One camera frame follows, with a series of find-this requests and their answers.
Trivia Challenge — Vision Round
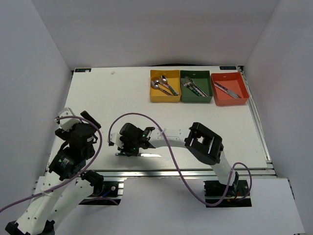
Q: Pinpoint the green handled knife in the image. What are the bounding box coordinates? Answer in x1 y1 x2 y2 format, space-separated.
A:
115 153 161 158

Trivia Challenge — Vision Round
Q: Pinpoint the dark handled spoon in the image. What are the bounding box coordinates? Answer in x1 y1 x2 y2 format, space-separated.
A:
151 81 172 96

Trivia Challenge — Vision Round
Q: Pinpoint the green handled spoon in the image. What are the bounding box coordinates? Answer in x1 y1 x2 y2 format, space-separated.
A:
160 75 179 96

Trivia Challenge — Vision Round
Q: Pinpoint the green handled fork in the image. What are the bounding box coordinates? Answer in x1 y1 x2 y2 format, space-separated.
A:
181 77 201 96

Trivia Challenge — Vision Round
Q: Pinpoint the pink handled fork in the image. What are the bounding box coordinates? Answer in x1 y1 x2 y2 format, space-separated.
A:
185 76 208 97

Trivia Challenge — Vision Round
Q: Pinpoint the dark handled fork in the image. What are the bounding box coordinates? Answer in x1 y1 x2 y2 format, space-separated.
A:
180 78 200 95

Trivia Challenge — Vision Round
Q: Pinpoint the pink handled knife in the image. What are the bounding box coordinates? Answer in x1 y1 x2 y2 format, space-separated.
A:
213 82 241 99

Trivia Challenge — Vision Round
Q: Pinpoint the dark handled knife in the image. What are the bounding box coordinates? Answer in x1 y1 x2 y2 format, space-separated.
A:
222 88 241 98

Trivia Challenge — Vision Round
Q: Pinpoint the pink handled spoon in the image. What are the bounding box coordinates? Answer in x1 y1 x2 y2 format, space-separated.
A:
151 79 166 91

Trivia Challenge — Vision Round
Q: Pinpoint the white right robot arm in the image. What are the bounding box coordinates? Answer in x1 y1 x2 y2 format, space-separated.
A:
108 122 239 197

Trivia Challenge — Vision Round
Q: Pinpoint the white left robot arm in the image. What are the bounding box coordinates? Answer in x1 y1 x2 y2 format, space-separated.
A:
5 108 103 235

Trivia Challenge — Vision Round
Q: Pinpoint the yellow plastic bin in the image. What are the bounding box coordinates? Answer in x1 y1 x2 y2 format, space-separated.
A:
150 70 181 103

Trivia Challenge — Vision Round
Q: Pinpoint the green plastic bin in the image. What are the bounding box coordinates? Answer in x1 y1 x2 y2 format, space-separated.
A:
180 70 213 103

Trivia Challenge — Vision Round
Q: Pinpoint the orange plastic bin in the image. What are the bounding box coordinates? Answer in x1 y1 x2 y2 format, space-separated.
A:
211 72 249 106

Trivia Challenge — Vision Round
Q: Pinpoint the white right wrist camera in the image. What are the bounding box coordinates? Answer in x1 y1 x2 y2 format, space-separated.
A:
108 133 124 149

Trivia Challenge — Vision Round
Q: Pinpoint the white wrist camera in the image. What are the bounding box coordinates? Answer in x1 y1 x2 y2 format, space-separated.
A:
108 133 124 149
54 107 80 132

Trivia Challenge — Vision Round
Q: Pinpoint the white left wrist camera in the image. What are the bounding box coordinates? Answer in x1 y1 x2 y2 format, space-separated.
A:
54 107 80 132

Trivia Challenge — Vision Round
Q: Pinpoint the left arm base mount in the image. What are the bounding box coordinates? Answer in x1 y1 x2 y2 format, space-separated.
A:
71 171 125 206

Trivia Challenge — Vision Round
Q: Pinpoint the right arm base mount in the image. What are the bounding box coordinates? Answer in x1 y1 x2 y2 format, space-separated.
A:
204 180 252 208

